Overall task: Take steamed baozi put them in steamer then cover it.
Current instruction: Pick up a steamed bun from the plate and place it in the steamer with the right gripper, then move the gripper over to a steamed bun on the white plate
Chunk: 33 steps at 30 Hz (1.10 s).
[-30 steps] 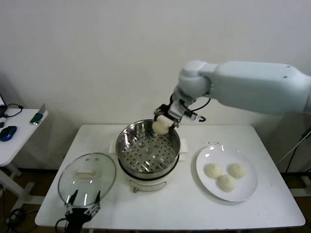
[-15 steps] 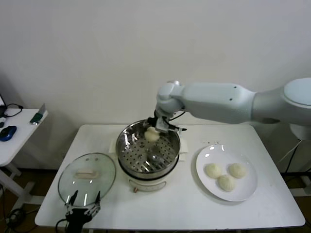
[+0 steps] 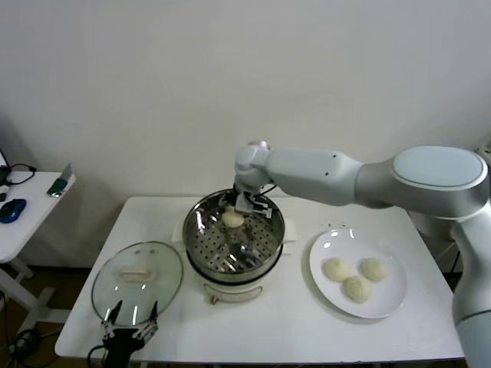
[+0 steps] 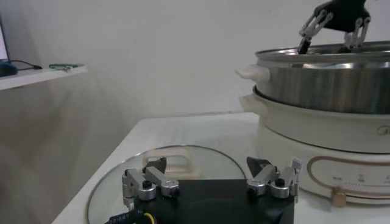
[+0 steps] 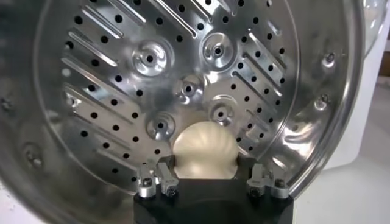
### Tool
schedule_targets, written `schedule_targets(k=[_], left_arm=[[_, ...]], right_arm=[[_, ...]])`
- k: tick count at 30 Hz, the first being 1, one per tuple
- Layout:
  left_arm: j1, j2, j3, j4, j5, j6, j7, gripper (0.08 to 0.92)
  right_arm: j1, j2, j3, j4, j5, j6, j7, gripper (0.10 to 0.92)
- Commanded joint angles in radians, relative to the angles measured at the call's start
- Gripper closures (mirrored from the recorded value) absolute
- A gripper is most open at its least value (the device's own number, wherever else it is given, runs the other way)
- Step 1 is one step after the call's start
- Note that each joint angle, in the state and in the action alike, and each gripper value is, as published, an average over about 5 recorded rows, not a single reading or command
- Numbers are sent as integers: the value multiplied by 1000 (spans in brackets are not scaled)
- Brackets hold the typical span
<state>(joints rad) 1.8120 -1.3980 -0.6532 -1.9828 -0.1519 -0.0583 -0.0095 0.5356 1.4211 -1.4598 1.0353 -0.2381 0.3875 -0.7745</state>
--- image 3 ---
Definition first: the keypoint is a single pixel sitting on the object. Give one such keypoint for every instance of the white steamed baozi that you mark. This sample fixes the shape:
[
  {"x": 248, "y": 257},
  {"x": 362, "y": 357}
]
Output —
[
  {"x": 337, "y": 269},
  {"x": 358, "y": 290},
  {"x": 375, "y": 268},
  {"x": 232, "y": 220}
]

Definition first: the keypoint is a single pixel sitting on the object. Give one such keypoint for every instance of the white electric cooker pot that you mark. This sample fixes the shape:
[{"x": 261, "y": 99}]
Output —
[{"x": 234, "y": 289}]

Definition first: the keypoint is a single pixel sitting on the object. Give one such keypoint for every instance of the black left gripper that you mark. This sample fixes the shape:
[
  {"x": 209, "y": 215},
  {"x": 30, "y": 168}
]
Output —
[{"x": 120, "y": 345}]

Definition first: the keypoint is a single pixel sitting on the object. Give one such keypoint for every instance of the green flat device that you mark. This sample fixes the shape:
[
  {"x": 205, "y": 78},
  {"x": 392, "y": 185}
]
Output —
[{"x": 57, "y": 187}]

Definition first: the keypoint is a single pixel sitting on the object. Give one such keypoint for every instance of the white round plate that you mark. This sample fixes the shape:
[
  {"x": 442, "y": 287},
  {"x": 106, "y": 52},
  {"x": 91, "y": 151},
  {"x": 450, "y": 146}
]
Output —
[{"x": 345, "y": 245}]

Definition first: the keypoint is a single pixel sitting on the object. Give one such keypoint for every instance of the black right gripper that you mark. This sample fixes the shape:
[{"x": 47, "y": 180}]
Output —
[{"x": 244, "y": 188}]

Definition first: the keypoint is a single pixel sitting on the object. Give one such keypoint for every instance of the round glass lid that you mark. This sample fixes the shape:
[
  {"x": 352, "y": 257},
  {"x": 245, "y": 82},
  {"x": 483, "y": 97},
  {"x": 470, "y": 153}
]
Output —
[{"x": 115, "y": 295}]

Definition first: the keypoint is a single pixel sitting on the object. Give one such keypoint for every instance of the black laptop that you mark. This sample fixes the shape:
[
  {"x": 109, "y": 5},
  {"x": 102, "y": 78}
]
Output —
[{"x": 4, "y": 176}]

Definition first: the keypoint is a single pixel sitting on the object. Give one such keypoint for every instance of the brown crumb cluster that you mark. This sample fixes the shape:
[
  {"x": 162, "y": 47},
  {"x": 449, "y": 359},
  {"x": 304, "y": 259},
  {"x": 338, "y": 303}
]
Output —
[{"x": 333, "y": 224}]

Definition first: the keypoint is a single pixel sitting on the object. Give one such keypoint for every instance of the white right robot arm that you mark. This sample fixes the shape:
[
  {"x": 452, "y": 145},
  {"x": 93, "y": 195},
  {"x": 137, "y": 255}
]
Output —
[{"x": 422, "y": 180}]

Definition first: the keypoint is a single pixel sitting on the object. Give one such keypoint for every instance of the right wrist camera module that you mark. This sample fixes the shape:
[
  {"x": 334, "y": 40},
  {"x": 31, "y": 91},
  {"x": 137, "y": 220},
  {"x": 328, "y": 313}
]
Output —
[{"x": 264, "y": 209}]

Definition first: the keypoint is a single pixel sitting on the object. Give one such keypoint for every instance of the white side desk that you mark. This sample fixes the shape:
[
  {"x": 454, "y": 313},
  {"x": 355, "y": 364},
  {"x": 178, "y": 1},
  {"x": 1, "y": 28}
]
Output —
[{"x": 34, "y": 214}]

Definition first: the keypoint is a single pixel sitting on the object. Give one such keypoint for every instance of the steel steamer basket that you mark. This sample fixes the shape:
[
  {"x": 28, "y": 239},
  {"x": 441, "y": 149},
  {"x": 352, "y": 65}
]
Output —
[{"x": 215, "y": 245}]

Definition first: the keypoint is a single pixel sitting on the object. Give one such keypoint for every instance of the blue computer mouse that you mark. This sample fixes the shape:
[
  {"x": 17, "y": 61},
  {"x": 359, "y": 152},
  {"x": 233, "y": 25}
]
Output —
[{"x": 12, "y": 211}]

